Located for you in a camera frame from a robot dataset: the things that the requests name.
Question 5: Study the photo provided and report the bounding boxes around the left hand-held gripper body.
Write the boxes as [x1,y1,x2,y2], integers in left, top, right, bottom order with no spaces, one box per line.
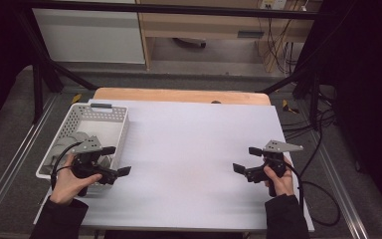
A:
[70,134,109,197]

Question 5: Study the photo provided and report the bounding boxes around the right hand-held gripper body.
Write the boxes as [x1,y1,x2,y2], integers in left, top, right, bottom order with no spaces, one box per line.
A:
[261,139,304,198]

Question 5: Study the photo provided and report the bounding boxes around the grey cloth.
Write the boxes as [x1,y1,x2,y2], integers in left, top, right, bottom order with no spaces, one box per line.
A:
[44,131,113,174]

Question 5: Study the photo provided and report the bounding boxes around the white perforated plastic basket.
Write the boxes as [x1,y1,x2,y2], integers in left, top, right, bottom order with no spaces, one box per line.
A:
[35,103,130,195]

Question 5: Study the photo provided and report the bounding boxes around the person's right hand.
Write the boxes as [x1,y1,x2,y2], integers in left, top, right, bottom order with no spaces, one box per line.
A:
[263,155,295,197]

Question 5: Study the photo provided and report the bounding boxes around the person's left hand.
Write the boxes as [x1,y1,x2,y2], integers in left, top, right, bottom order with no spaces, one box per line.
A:
[49,152,103,206]

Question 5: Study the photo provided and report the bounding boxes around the black metal stand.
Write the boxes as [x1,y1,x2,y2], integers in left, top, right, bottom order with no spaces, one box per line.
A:
[15,12,99,124]
[260,49,323,131]

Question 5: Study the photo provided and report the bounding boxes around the wooden table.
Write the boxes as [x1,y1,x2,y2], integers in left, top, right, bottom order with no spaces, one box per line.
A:
[93,87,273,107]

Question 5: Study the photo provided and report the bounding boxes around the white cabinet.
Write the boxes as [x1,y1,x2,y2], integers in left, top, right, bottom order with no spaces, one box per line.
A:
[32,7,146,65]

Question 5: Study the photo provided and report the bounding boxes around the black curtain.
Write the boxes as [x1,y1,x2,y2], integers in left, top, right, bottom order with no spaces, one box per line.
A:
[302,0,382,217]
[0,0,38,135]

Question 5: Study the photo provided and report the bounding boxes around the light wooden desk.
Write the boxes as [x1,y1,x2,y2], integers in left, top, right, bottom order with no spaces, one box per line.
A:
[135,0,323,72]

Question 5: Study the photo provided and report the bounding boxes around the white power strip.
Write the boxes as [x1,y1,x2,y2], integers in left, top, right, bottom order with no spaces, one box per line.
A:
[260,0,288,11]

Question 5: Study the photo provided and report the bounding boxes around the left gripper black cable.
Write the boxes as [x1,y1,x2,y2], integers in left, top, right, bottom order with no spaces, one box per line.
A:
[50,141,84,192]

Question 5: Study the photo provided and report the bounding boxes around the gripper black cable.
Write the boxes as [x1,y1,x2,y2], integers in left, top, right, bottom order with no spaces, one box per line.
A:
[285,161,342,228]
[50,141,84,192]

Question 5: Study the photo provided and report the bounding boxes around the black floor cables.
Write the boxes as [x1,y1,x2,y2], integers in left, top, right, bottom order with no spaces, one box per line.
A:
[280,91,338,141]

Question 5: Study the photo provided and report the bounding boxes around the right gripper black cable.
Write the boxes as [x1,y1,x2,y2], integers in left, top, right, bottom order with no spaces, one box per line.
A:
[285,161,342,228]

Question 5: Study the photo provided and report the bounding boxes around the aluminium rail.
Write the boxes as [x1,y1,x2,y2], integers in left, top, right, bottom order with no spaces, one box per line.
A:
[0,94,60,227]
[311,132,370,239]

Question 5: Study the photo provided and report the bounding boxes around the yellow and black cable bundle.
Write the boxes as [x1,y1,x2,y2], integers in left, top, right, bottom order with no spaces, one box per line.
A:
[257,13,300,75]

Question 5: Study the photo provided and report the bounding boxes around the black metal frame bar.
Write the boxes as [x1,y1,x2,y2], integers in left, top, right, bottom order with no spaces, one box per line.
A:
[23,0,326,20]

